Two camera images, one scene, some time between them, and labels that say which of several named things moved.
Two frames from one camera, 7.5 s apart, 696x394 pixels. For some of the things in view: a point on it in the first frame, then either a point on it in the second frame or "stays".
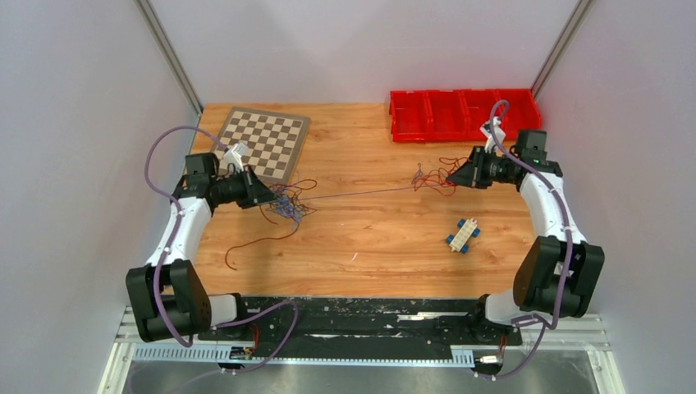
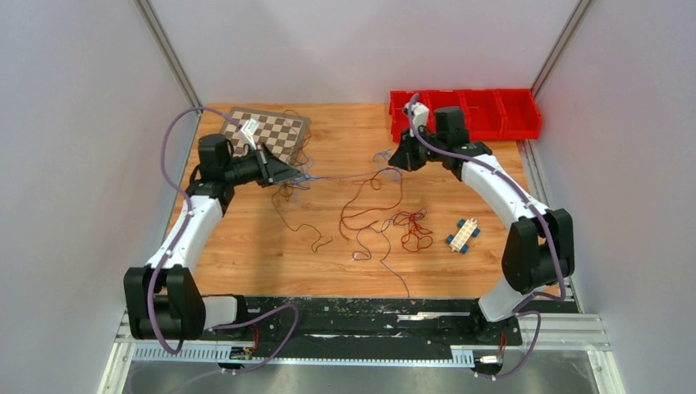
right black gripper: (473, 172) → (404, 158)
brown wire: (286, 199) → (300, 180)
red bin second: (446, 116) stays
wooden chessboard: (273, 140) stays
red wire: (292, 196) → (416, 238)
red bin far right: (523, 112) stays
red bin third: (475, 107) stays
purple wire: (417, 181) → (383, 231)
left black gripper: (254, 193) → (278, 171)
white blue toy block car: (462, 239) stays
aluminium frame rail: (567, 337) stays
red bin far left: (410, 116) stays
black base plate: (424, 322) stays
